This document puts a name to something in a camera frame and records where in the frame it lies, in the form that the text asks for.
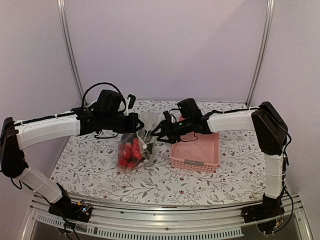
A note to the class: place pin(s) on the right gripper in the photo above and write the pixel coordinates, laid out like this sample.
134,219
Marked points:
167,129

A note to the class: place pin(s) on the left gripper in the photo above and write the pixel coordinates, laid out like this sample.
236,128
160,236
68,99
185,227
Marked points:
132,127

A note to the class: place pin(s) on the clear zip top bag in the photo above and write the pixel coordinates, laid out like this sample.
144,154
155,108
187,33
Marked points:
151,120

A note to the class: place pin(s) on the red orange fake pepper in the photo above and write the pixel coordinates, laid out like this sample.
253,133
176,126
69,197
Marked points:
136,151

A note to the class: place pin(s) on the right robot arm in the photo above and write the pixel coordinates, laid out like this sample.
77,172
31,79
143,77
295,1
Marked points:
271,132

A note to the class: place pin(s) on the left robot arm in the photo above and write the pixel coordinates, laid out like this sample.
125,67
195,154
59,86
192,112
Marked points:
110,112

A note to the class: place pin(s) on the green fake vegetable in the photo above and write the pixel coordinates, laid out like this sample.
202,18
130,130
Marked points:
149,144

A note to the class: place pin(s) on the pink plastic basket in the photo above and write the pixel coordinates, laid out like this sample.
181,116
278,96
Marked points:
196,152

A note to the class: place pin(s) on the floral table mat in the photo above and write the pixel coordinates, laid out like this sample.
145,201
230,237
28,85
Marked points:
87,167

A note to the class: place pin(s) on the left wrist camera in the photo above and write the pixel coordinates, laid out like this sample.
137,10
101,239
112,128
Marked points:
129,103

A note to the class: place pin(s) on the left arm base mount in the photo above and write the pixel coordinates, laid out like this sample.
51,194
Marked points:
80,211

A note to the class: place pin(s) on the aluminium front rail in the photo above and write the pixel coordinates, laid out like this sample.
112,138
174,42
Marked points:
117,220

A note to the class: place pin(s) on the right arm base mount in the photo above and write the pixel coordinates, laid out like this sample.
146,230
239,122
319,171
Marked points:
270,212

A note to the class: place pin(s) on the left aluminium frame post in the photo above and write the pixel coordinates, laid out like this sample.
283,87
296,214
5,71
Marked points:
62,12

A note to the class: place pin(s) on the aluminium frame post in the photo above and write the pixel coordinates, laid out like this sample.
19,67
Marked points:
62,12
270,6

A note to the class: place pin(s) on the right aluminium frame post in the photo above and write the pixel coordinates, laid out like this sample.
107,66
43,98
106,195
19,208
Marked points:
270,6

